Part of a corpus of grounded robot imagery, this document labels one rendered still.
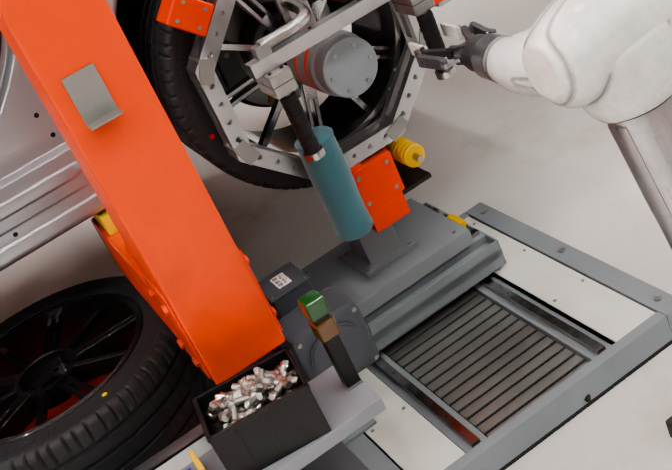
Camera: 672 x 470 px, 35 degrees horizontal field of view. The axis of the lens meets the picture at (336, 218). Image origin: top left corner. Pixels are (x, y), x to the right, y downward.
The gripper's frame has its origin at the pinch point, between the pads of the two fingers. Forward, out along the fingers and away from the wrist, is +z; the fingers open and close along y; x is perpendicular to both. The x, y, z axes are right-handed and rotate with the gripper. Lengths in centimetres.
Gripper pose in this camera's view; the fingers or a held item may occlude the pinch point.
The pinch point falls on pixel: (433, 40)
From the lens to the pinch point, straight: 226.5
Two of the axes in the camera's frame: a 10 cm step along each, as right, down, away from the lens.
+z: -4.4, -2.9, 8.5
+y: 8.2, -5.2, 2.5
